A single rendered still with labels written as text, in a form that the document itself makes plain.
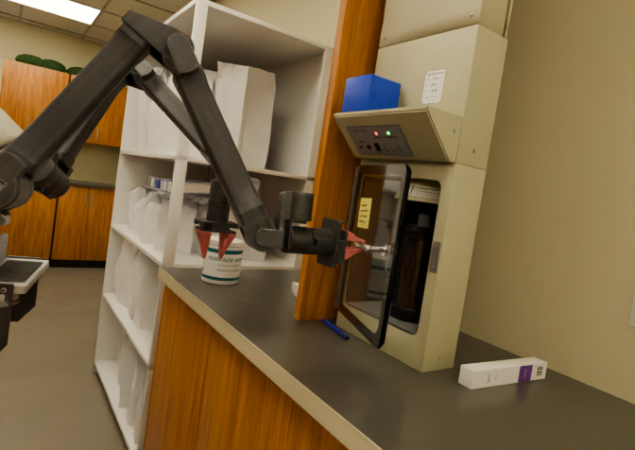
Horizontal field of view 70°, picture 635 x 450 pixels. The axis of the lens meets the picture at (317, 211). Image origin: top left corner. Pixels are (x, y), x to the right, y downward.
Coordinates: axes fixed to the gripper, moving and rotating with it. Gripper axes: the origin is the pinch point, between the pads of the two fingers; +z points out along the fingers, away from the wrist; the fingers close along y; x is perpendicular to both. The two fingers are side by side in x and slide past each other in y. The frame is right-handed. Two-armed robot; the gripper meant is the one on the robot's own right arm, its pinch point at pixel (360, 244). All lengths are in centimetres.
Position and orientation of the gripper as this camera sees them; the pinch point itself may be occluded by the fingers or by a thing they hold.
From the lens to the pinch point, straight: 103.4
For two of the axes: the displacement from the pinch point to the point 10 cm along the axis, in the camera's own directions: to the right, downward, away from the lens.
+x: -5.3, -1.1, 8.4
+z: 8.3, 1.0, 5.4
